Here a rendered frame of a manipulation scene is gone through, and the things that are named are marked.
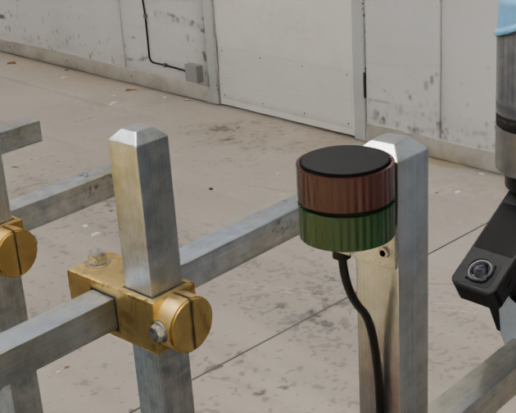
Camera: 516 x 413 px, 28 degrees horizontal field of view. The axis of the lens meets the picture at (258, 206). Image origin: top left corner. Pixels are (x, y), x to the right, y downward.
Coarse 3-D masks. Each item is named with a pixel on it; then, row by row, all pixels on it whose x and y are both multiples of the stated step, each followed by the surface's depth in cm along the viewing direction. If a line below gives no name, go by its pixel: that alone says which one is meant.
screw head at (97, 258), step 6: (90, 252) 92; (96, 252) 92; (102, 252) 92; (90, 258) 92; (96, 258) 92; (102, 258) 92; (90, 264) 93; (96, 264) 92; (102, 264) 92; (108, 264) 93
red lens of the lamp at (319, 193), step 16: (304, 176) 61; (320, 176) 60; (368, 176) 60; (384, 176) 61; (304, 192) 62; (320, 192) 61; (336, 192) 60; (352, 192) 60; (368, 192) 60; (384, 192) 61; (320, 208) 61; (336, 208) 61; (352, 208) 60; (368, 208) 61
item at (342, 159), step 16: (304, 160) 63; (320, 160) 63; (336, 160) 62; (352, 160) 62; (368, 160) 62; (384, 160) 62; (336, 176) 60; (352, 176) 60; (336, 256) 64; (368, 256) 67; (384, 256) 66; (352, 288) 66; (352, 304) 66; (368, 320) 67
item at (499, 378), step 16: (496, 352) 96; (512, 352) 95; (480, 368) 93; (496, 368) 93; (512, 368) 93; (464, 384) 91; (480, 384) 91; (496, 384) 91; (512, 384) 93; (448, 400) 89; (464, 400) 89; (480, 400) 89; (496, 400) 91
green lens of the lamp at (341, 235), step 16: (304, 208) 62; (384, 208) 62; (304, 224) 63; (320, 224) 61; (336, 224) 61; (352, 224) 61; (368, 224) 61; (384, 224) 62; (304, 240) 63; (320, 240) 62; (336, 240) 61; (352, 240) 61; (368, 240) 61; (384, 240) 62
